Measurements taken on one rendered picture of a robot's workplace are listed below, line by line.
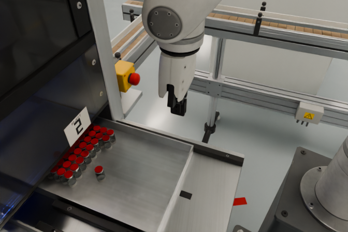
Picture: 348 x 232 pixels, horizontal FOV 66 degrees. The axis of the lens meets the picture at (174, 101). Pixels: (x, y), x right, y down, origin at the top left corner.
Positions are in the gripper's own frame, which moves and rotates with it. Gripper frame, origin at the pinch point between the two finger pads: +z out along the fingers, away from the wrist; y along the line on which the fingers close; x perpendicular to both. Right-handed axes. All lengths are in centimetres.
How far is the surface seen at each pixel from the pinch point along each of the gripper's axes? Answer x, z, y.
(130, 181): -9.9, 22.2, 8.8
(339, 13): 55, 29, -142
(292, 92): 37, 55, -89
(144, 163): -8.7, 22.2, 2.5
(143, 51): -33, 21, -49
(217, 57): -6, 40, -86
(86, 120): -23.4, 9.1, 3.7
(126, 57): -34, 17, -37
